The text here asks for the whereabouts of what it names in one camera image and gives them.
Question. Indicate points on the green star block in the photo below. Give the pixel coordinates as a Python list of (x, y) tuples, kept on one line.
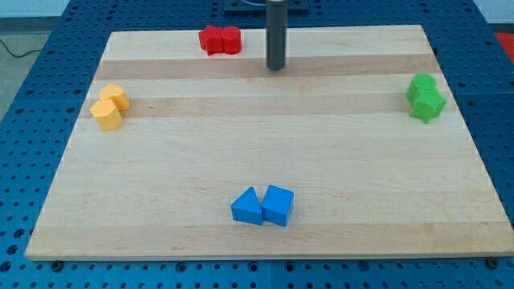
[(426, 104)]

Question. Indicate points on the green cylinder block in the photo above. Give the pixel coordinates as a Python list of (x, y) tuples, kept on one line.
[(418, 83)]

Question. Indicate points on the blue triangle block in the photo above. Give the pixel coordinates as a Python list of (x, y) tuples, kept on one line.
[(246, 208)]

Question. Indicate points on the yellow hexagon block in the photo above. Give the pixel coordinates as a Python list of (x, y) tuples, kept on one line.
[(106, 114)]

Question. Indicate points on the red cylinder block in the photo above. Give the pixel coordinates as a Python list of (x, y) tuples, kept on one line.
[(231, 40)]

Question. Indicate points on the wooden board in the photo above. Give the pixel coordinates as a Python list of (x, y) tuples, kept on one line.
[(333, 126)]

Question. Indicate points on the blue cube block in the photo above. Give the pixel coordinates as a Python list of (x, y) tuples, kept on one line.
[(277, 205)]

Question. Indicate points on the red object at edge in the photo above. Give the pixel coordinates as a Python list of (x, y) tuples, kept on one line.
[(507, 42)]

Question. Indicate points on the yellow cylinder block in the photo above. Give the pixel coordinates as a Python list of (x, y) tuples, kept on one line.
[(117, 95)]

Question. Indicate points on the red star block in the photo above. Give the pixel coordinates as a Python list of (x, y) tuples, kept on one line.
[(210, 39)]

